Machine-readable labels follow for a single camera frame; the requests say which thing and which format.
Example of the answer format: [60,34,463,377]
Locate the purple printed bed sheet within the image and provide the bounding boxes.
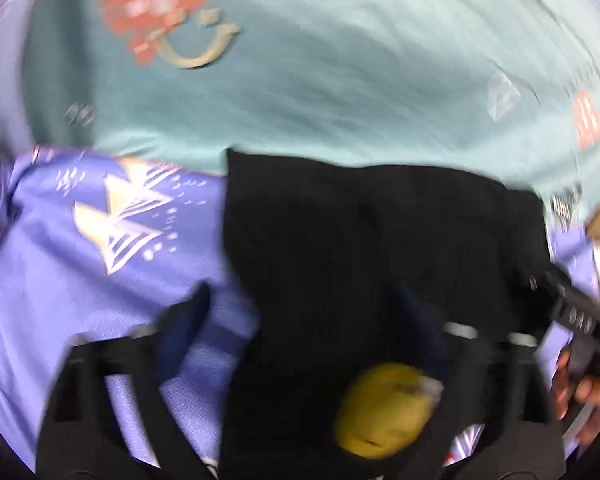
[0,147,600,478]

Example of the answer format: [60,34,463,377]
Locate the black pants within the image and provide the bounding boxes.
[219,147,557,480]

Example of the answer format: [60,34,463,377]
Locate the teal heart-printed sheet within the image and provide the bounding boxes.
[30,0,600,228]

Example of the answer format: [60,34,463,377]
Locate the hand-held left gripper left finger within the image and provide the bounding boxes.
[36,282,213,480]

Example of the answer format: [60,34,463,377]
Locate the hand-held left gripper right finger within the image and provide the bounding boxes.
[392,280,567,480]

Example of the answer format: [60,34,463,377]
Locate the person's right hand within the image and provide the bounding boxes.
[551,347,600,450]

